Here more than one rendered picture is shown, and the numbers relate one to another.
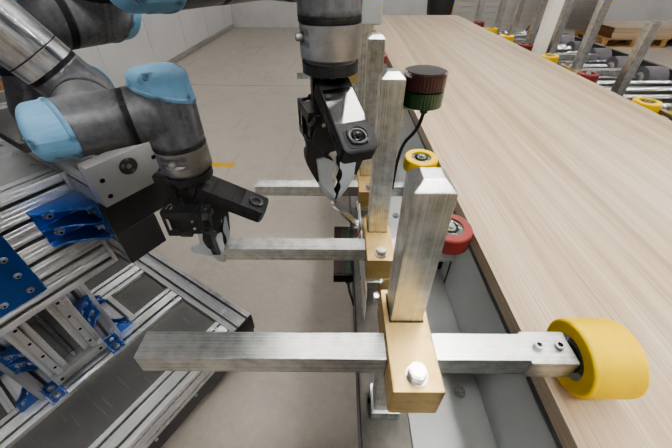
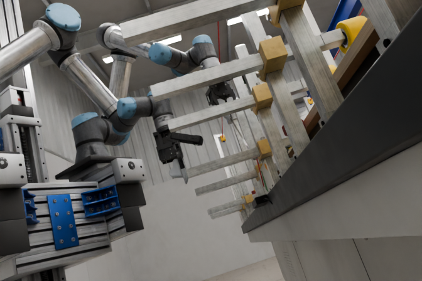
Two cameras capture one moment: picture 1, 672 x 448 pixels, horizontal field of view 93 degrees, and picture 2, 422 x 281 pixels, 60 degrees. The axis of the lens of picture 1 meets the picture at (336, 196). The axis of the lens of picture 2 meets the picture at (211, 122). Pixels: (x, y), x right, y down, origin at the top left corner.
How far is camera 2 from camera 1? 112 cm
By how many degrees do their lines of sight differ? 55
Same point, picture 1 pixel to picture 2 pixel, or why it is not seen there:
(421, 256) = not seen: hidden behind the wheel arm
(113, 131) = (146, 102)
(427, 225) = (242, 54)
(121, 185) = (128, 172)
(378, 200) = (254, 125)
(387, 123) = (241, 90)
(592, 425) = not seen: hidden behind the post
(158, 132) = (158, 105)
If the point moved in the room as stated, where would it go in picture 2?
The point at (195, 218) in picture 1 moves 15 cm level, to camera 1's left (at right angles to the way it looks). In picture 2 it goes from (171, 145) to (130, 157)
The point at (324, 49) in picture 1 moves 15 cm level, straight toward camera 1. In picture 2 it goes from (208, 63) to (208, 42)
